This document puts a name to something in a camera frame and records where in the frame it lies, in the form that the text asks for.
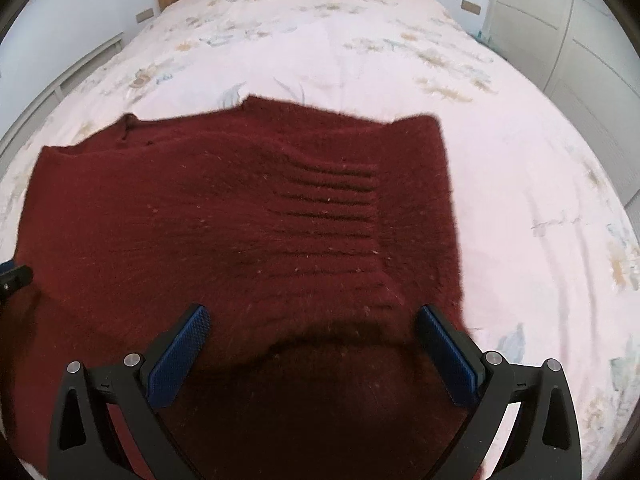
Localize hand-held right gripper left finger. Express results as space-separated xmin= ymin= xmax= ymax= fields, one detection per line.
xmin=47 ymin=304 xmax=212 ymax=480

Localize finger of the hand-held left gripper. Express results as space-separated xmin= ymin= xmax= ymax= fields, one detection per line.
xmin=0 ymin=262 xmax=34 ymax=306

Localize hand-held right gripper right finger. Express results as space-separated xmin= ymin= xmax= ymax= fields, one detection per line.
xmin=416 ymin=303 xmax=584 ymax=480

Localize dark red knitted sweater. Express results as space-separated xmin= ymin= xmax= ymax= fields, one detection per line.
xmin=0 ymin=95 xmax=485 ymax=480

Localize bed with floral sheet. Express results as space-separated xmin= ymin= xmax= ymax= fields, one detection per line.
xmin=0 ymin=0 xmax=637 ymax=480

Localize white wardrobe doors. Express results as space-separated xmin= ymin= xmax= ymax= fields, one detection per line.
xmin=481 ymin=0 xmax=640 ymax=206

